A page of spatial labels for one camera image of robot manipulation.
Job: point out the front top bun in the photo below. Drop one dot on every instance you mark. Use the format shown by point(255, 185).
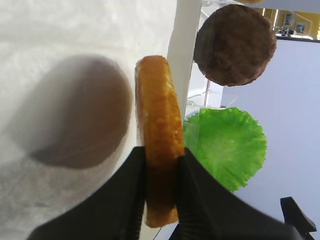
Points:
point(250, 1)

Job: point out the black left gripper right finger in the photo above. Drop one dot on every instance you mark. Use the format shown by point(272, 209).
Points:
point(208, 211)

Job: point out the right clear acrylic rack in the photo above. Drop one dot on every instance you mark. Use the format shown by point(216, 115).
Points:
point(206, 83)

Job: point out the bun slice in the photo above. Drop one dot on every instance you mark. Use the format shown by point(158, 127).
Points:
point(160, 131)

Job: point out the white parchment paper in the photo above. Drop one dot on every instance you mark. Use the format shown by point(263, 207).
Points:
point(67, 107)

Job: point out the green lettuce leaf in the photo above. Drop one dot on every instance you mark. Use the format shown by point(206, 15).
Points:
point(229, 143)

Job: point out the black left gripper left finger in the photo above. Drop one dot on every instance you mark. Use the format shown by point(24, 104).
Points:
point(113, 212)

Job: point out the front brown meat patty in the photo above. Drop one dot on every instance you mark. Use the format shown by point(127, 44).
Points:
point(245, 44)

